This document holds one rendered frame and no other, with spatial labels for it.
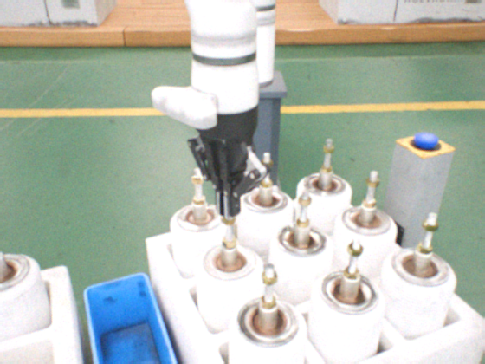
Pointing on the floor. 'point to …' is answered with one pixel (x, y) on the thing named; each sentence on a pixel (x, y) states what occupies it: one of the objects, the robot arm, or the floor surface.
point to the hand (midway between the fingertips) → (228, 203)
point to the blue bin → (126, 322)
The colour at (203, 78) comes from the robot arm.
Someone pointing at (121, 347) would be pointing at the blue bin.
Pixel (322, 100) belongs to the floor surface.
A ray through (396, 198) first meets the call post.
